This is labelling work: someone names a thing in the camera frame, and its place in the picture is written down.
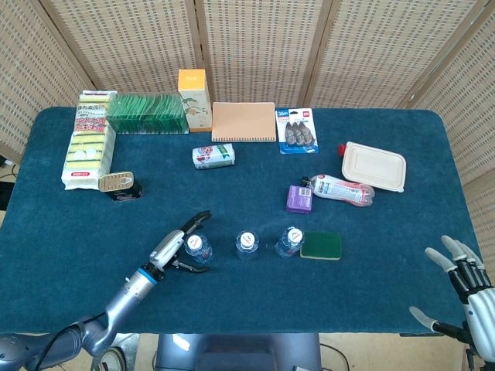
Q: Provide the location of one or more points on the right robot hand grey fingertips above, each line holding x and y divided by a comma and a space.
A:
481, 309

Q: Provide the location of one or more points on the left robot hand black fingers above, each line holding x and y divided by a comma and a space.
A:
168, 247

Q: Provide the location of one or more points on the clear water bottle white cap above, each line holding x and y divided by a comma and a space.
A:
286, 247
247, 251
201, 252

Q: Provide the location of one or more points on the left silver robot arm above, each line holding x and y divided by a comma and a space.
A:
127, 293

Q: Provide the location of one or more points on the dark robot base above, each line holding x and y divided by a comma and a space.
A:
239, 355

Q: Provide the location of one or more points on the black gold luncheon meat tin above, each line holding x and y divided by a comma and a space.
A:
116, 181

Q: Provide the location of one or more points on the white green drink can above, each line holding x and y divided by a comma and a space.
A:
212, 156

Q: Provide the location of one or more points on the blue table cloth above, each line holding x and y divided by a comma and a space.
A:
270, 301

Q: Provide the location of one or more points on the yellow sponge multipack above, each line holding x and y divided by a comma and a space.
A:
87, 154

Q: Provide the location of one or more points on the grey caster wheel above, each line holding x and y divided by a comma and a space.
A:
116, 360

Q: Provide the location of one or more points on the clear box green sachets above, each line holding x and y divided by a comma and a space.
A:
147, 114

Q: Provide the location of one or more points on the small purple box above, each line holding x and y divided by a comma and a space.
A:
298, 199

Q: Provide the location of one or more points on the orange spiral notebook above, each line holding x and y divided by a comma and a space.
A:
243, 121

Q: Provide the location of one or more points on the tall orange white carton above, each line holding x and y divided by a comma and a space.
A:
195, 100

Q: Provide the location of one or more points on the green yellow scrub sponge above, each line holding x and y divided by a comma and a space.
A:
323, 244

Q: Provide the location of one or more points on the blue tape measure blister pack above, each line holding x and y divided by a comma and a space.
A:
298, 131

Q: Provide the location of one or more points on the beige lidded food container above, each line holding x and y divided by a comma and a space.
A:
373, 166

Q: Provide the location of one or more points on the pink white squeeze bottle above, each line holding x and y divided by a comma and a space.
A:
340, 189

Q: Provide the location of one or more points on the red round object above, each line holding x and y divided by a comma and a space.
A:
342, 150

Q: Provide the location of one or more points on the woven wicker folding screen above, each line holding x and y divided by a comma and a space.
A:
263, 46

